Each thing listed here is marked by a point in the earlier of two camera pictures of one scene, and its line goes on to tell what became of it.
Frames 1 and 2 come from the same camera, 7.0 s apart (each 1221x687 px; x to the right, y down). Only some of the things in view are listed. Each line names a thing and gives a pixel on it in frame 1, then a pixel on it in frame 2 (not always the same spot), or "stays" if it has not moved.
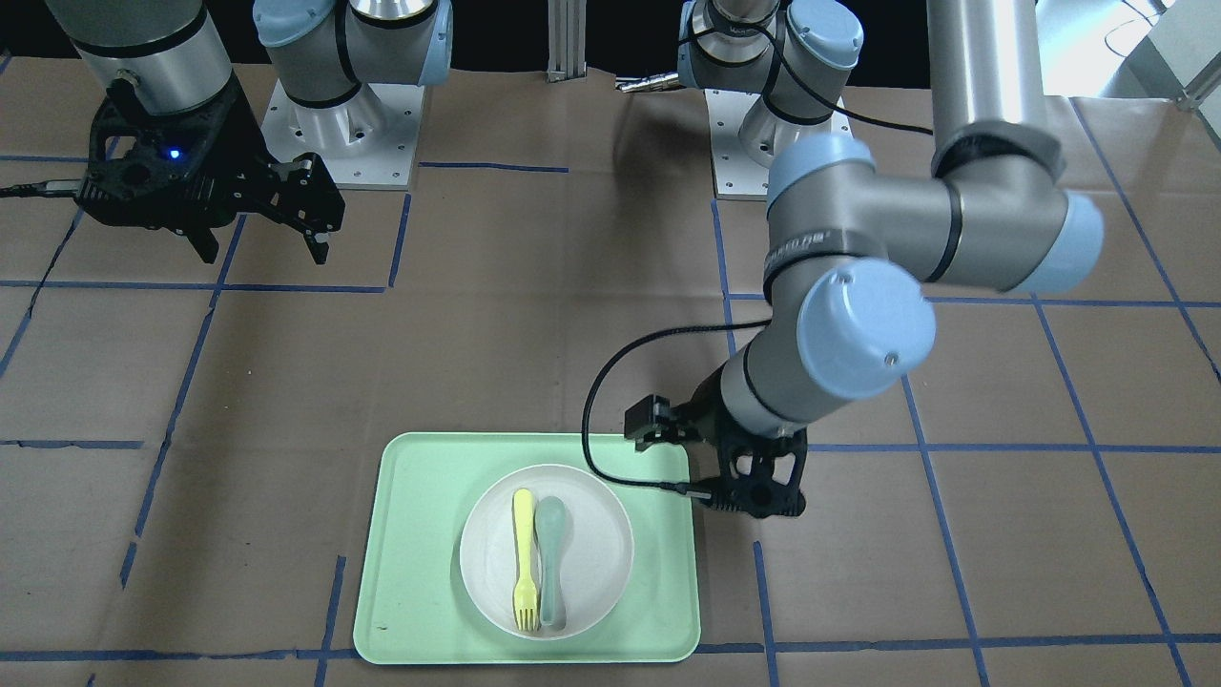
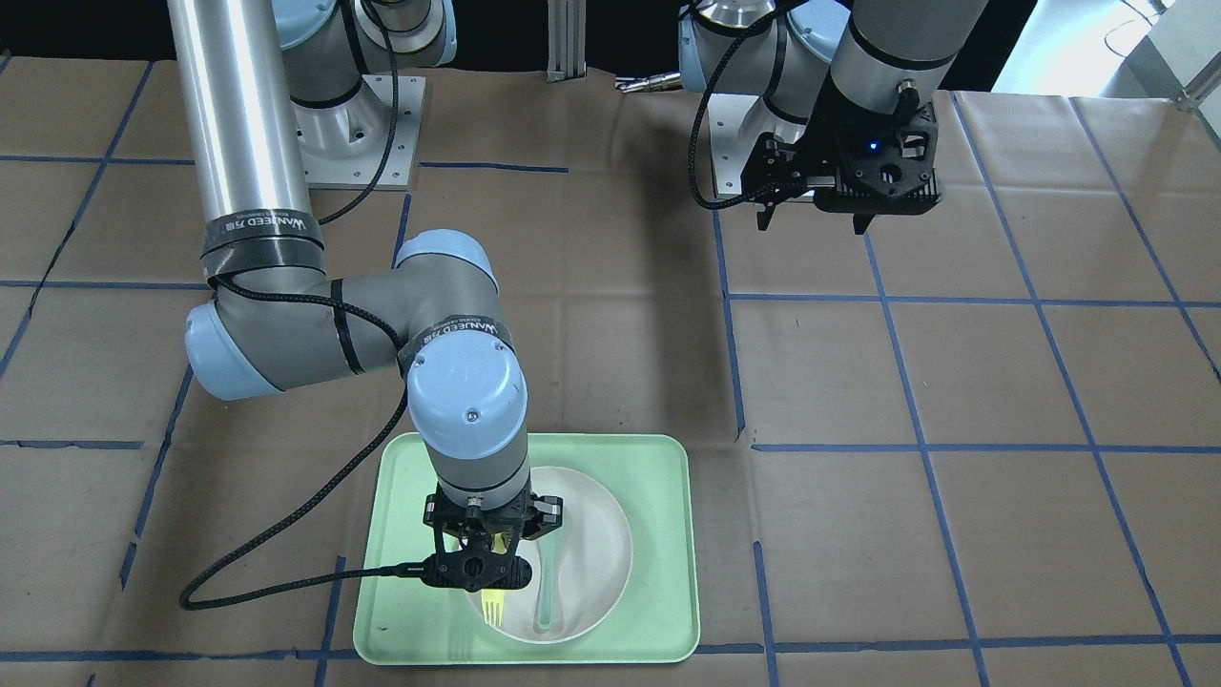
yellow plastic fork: x=526 y=599 -> x=493 y=597
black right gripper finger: x=304 y=196 -> x=545 y=517
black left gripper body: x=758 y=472 -> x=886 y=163
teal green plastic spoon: x=550 y=520 stays
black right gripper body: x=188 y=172 -> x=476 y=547
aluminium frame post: x=567 y=40 stays
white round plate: x=598 y=552 stays
